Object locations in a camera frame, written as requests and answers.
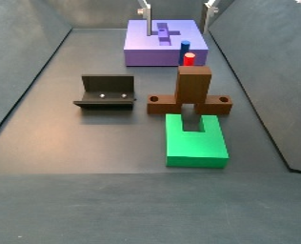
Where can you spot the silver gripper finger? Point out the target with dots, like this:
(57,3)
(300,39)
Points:
(211,10)
(145,11)

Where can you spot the green U-shaped block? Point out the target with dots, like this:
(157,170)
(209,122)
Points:
(196,149)

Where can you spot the purple board with cross slot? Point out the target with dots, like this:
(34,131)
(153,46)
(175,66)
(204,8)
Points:
(159,49)

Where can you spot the black angle fixture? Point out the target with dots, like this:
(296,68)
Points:
(108,91)

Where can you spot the blue peg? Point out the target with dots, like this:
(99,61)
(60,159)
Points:
(184,50)

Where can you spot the red peg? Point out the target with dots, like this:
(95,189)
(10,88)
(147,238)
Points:
(189,59)

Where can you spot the brown T-shaped block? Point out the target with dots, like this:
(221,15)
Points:
(193,84)

